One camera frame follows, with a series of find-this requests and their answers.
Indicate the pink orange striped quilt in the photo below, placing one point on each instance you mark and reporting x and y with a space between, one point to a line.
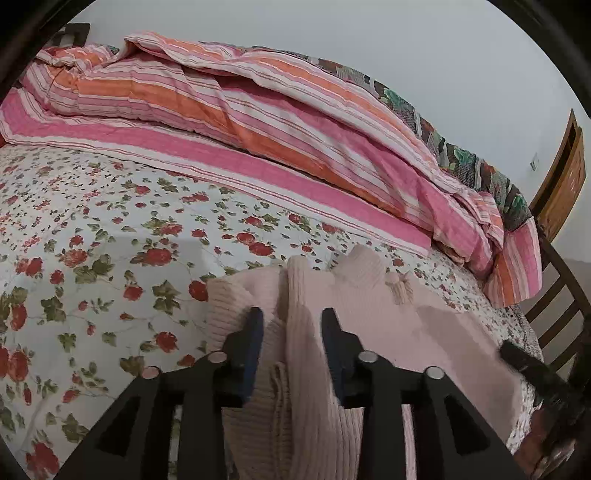
231 115

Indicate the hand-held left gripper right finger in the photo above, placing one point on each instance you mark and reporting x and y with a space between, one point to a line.
330 360

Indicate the dark wooden headboard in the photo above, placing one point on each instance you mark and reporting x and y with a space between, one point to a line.
76 31

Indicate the pink knit sweater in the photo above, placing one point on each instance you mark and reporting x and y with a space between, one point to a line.
392 332

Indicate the orange wooden door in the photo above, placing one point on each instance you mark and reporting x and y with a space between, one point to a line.
563 184

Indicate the white red floral bed sheet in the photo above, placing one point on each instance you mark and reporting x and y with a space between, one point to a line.
115 230

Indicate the white wall switch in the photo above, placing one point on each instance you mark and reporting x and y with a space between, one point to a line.
534 162

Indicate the dark floral patchwork quilt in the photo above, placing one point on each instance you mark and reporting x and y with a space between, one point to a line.
461 161

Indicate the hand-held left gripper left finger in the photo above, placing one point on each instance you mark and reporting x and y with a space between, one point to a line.
251 355

